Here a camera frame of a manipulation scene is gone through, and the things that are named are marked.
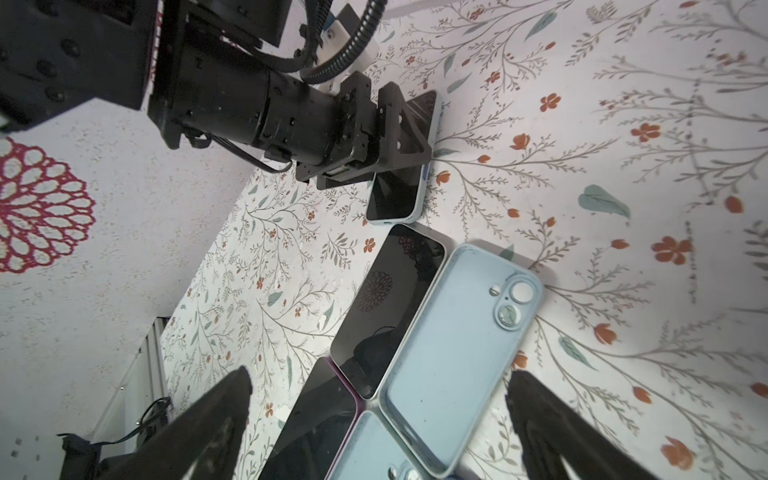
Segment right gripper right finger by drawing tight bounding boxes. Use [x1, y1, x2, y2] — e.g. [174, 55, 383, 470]
[505, 371, 654, 479]

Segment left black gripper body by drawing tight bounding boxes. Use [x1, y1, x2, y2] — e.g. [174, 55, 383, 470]
[296, 72, 378, 190]

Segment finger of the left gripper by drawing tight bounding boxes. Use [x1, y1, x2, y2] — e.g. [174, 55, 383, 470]
[374, 82, 434, 171]

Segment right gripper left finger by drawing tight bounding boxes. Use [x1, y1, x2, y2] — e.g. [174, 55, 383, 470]
[104, 366, 252, 479]

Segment black phone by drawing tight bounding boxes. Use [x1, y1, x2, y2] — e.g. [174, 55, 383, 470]
[330, 225, 446, 400]
[365, 90, 442, 225]

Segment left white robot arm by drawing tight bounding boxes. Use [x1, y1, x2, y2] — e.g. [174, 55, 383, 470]
[1, 1, 438, 189]

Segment left black corrugated cable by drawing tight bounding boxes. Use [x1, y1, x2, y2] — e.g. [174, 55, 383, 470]
[298, 0, 390, 86]

